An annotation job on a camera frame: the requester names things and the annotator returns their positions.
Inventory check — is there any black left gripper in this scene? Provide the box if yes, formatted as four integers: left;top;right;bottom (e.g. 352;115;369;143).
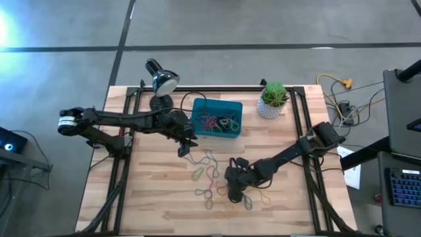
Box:
172;133;199;159

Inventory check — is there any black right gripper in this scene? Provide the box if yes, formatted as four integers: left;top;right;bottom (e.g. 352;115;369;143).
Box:
224;164;262;204

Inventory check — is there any blue plastic bin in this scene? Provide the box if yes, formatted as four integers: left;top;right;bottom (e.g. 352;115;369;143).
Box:
190;97;243;140

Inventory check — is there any black desk lamp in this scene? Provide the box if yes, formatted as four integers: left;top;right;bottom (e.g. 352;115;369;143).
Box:
144;58;181;115

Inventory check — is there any succulent in white patterned pot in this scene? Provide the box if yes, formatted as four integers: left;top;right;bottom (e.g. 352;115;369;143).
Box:
257;81;291;120

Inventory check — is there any white paper sheet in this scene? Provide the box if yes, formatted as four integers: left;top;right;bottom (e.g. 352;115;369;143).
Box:
336;145;362;190

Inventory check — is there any black power strip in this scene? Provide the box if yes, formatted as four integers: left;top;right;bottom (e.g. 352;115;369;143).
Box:
338;101;356;126

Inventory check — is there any black metal stand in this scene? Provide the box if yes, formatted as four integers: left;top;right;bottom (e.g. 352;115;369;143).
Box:
0;147;53;173

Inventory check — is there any black box with blue light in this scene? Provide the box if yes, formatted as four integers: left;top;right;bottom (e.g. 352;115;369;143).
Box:
0;126;29;154

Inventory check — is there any computer keyboard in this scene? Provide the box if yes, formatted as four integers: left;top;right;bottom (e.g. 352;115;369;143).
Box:
389;169;421;209

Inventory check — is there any computer desk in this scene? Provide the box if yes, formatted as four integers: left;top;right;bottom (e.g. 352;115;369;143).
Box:
340;68;421;237

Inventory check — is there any black monitor pole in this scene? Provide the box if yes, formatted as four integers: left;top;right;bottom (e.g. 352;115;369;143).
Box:
397;59;421;84

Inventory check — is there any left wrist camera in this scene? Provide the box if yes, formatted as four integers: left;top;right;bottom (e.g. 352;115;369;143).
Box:
179;120;195;134

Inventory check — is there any black camera cable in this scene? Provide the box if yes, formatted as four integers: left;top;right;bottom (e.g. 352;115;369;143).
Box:
149;91;208;115

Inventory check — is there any black aluminium table frame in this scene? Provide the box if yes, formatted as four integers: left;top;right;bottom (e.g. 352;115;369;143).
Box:
74;78;358;237

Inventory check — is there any yellow extension cord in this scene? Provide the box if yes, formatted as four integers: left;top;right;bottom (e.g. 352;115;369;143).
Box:
316;73;353;115

